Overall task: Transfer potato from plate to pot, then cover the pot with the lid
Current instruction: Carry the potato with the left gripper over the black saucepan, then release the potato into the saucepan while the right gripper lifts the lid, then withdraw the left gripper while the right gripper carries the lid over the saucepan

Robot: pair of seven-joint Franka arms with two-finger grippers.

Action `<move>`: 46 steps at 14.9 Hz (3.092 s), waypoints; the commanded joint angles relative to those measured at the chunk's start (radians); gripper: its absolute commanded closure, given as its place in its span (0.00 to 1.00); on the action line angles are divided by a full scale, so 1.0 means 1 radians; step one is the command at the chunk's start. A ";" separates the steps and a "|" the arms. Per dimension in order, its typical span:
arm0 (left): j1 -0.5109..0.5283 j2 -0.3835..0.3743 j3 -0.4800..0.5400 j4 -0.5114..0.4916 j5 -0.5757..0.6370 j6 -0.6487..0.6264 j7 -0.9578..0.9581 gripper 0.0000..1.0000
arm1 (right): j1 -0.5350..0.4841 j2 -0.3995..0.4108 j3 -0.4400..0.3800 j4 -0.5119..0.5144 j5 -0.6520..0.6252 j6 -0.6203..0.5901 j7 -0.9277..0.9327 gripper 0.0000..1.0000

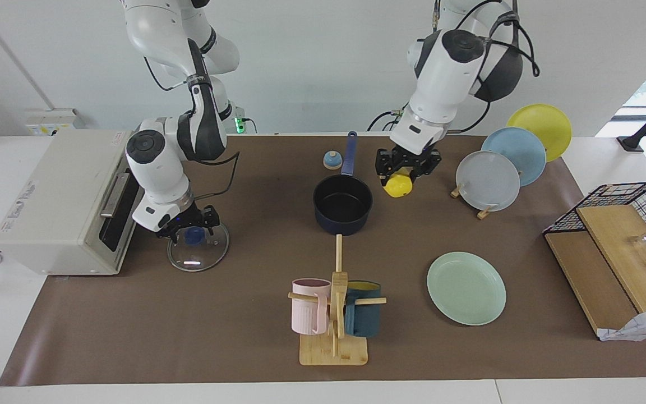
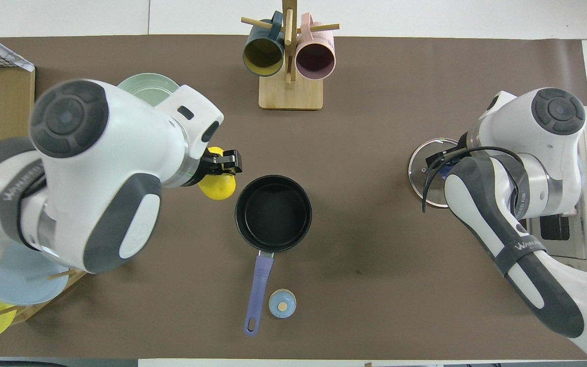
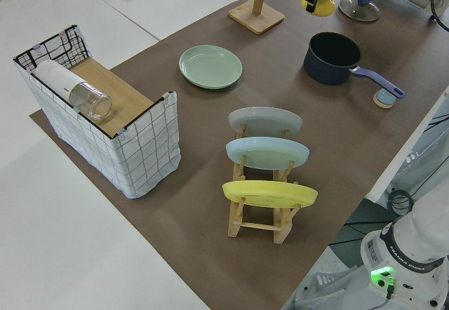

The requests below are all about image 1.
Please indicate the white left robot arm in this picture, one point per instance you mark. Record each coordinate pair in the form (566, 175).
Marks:
(441, 84)

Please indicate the light wooden board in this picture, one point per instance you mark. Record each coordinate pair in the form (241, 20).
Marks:
(614, 235)

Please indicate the light blue plate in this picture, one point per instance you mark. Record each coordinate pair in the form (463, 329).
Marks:
(527, 160)

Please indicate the small blue wooden knob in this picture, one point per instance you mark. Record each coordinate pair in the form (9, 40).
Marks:
(332, 161)

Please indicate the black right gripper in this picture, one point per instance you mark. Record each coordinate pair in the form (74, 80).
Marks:
(191, 219)

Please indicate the white toaster oven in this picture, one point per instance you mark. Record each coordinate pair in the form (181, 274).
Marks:
(48, 213)

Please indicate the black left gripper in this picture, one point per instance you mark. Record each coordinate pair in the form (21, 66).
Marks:
(407, 159)

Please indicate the wooden mug rack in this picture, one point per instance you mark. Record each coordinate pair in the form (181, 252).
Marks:
(338, 292)

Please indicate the white power strip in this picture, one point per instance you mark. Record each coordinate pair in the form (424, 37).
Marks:
(48, 120)

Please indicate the yellow plate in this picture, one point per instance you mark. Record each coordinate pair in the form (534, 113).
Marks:
(544, 123)

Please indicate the brown table mat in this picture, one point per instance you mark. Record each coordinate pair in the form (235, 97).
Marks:
(233, 314)

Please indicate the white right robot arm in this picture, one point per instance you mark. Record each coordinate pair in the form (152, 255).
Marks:
(157, 168)

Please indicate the dark teal mug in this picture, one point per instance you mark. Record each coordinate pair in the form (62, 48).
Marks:
(365, 320)

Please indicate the wooden plate rack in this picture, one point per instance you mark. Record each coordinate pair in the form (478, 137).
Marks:
(484, 213)

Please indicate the brown wooden board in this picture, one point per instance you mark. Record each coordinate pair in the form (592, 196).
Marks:
(586, 275)

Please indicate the pink ribbed mug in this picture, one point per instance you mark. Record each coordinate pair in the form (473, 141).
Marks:
(307, 314)

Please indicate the grey plate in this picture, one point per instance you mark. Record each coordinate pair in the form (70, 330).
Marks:
(488, 182)

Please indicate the dark blue pot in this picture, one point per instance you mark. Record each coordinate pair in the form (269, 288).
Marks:
(342, 223)

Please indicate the glass lid with blue knob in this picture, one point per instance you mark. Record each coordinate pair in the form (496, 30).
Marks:
(199, 255)

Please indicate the white checked cloth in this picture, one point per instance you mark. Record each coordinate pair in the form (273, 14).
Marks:
(645, 325)

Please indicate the green plate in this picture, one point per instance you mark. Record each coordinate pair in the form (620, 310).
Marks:
(466, 289)

